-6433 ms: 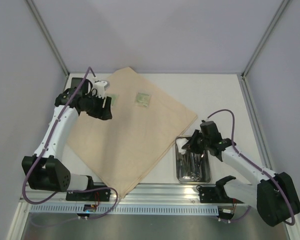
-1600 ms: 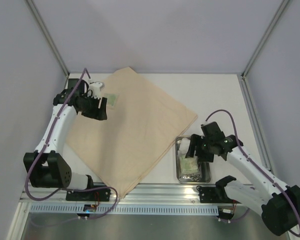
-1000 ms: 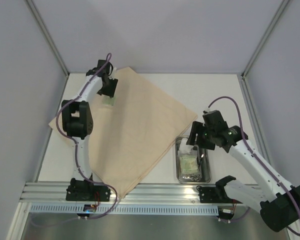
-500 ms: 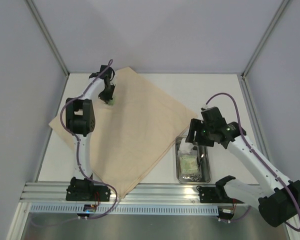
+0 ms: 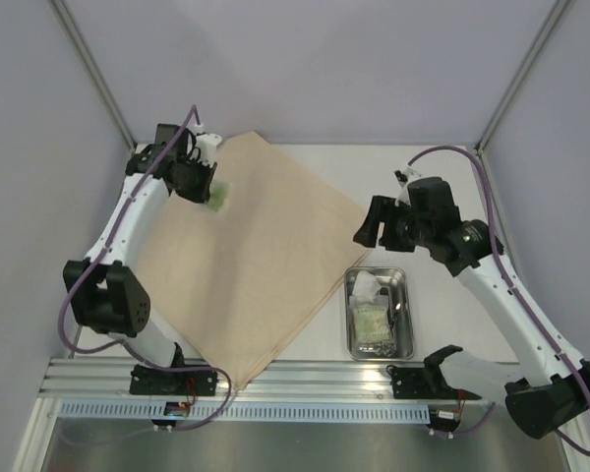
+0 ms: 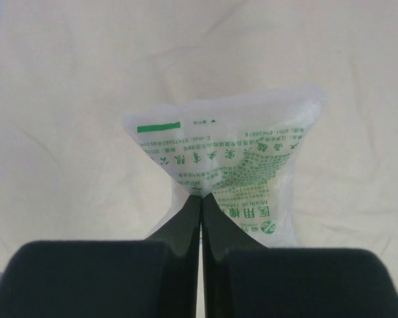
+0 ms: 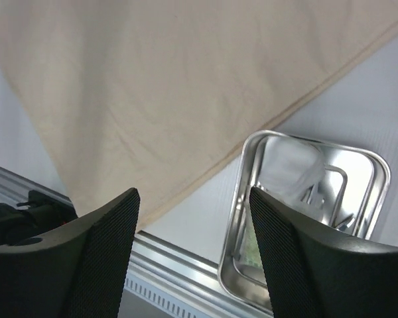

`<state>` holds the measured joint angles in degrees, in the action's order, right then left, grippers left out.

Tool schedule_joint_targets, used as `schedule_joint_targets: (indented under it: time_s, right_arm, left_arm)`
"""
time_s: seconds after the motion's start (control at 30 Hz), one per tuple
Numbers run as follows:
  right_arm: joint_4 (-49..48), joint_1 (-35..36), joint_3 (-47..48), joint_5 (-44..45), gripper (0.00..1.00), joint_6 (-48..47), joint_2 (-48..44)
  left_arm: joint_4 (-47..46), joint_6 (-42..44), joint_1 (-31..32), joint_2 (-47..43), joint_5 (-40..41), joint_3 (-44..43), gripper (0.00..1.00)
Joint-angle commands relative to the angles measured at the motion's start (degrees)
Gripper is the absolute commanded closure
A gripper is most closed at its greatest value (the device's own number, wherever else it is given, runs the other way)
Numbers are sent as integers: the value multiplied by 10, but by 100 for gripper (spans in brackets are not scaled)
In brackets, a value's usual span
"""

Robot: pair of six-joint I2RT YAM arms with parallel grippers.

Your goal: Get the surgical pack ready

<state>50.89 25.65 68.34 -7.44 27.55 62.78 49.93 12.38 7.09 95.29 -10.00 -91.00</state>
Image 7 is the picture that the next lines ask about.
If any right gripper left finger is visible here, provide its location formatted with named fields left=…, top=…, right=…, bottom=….
left=0, top=188, right=140, bottom=317

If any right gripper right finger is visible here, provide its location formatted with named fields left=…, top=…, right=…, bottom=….
left=249, top=187, right=398, bottom=317

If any stainless steel tray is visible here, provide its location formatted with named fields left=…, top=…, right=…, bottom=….
left=218, top=131, right=391, bottom=312

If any beige cloth drape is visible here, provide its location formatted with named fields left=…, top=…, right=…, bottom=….
left=0, top=1, right=398, bottom=226

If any white slotted cable duct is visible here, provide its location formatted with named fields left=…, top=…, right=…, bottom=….
left=124, top=274, right=210, bottom=318

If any aluminium front rail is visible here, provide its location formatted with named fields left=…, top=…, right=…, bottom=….
left=0, top=162, right=273, bottom=318

